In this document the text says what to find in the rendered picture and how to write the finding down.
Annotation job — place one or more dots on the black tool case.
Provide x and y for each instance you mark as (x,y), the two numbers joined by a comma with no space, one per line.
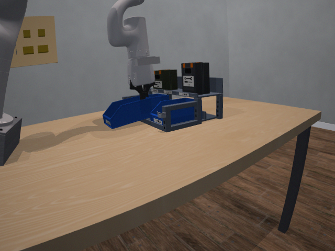
(195,78)

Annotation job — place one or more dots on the dark green tool case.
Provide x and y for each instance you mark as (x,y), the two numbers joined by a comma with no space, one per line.
(165,79)

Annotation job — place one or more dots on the blue bin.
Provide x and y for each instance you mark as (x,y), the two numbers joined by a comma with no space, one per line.
(177,116)
(155,100)
(127,111)

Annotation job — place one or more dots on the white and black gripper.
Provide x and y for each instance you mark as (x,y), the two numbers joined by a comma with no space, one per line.
(140,75)

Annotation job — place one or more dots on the grey shelf rack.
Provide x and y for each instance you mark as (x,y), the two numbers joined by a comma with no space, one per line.
(216,89)

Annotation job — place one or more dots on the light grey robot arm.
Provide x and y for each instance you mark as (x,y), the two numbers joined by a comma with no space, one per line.
(132,35)

